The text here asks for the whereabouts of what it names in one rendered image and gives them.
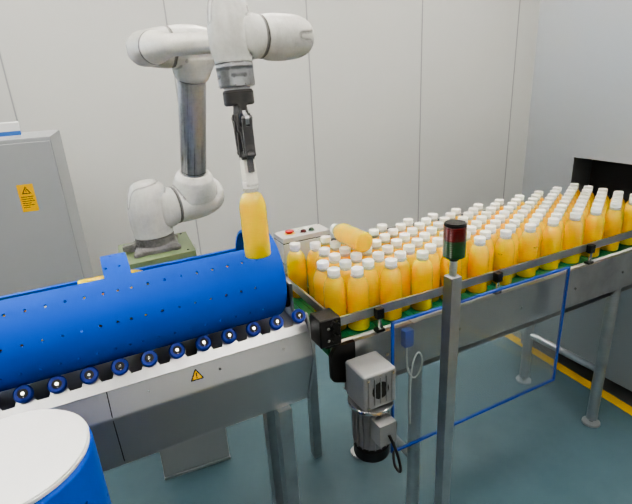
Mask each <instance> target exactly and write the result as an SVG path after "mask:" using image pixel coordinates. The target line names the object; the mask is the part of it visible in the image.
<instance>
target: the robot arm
mask: <svg viewBox="0 0 632 504"><path fill-rule="evenodd" d="M206 21H207V27H204V26H201V25H196V24H173V25H168V26H158V27H152V28H148V29H143V30H139V31H135V32H133V33H132V34H131V35H130V36H129V37H128V39H127V41H126V49H127V53H128V57H129V58H130V59H131V61H133V62H134V63H135V64H137V65H139V66H142V67H153V68H166V69H171V68H172V71H173V74H174V76H175V78H176V79H177V90H178V114H179V139H180V163H181V169H180V170H179V171H178V172H177V173H176V174H175V178H174V181H173V184H172V186H170V187H164V184H163V183H161V182H160V181H158V180H154V179H144V180H140V181H137V182H135V183H133V184H132V185H131V186H130V188H129V190H128V194H127V212H128V217H129V222H130V225H131V229H132V231H133V234H134V238H135V241H134V242H132V243H130V244H127V245H124V246H122V247H123V248H122V249H123V252H135V253H134V258H141V257H144V256H148V255H153V254H158V253H163V252H168V251H173V250H179V249H181V248H182V247H181V244H179V243H178V240H177V239H178V235H177V234H174V230H173V227H174V226H176V225H177V224H179V223H182V222H187V221H192V220H195V219H199V218H202V217H205V216H207V215H210V214H211V213H213V212H215V211H216V210H217V209H219V208H220V207H221V206H222V204H223V201H224V197H225V195H224V190H223V187H222V186H221V184H220V182H219V181H218V180H216V179H215V178H213V175H212V174H211V173H210V171H209V170H207V169H206V82H207V81H208V79H209V78H210V75H211V72H212V70H213V68H214V66H215V65H216V67H215V69H216V73H217V78H218V79H217V80H218V84H219V88H220V89H224V90H225V91H223V100H224V105H225V106H226V107H231V106H233V114H232V117H231V120H232V123H233V129H234V135H235V142H236V148H237V155H239V160H240V168H241V175H242V182H243V181H246V185H247V187H251V186H257V185H259V184H258V177H257V170H256V163H255V156H256V149H255V141H254V132H253V120H252V119H253V117H252V115H250V113H248V108H247V105H251V104H254V102H255V101H254V93H253V90H252V89H250V87H251V86H254V85H255V78H254V70H253V63H252V60H254V59H264V60H267V61H286V60H292V59H298V58H300V57H303V56H305V55H306V54H307V53H309V52H310V50H311V48H312V46H313V44H314V31H313V28H312V26H311V24H310V23H309V22H308V21H307V20H306V19H304V18H302V17H300V16H298V15H295V14H288V13H264V14H255V13H252V12H249V9H248V5H247V3H246V1H245V0H208V2H207V11H206Z"/></svg>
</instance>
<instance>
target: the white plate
mask: <svg viewBox="0 0 632 504"><path fill-rule="evenodd" d="M89 443H90V432H89V428H88V425H87V423H86V422H85V420H84V419H83V418H82V417H80V416H79V415H77V414H75V413H73V412H70V411H65V410H59V409H42V410H33V411H28V412H23V413H19V414H15V415H12V416H9V417H6V418H3V419H0V504H34V503H35V502H37V501H39V500H40V499H42V498H43V497H45V496H46V495H48V494H49V493H50V492H51V491H53V490H54V489H55V488H57V487H58V486H59V485H60V484H61V483H62V482H63V481H64V480H65V479H66V478H68V477H69V475H70V474H71V473H72V472H73V471H74V470H75V469H76V467H77V466H78V465H79V464H80V462H81V461H82V459H83V457H84V456H85V454H86V452H87V449H88V446H89Z"/></svg>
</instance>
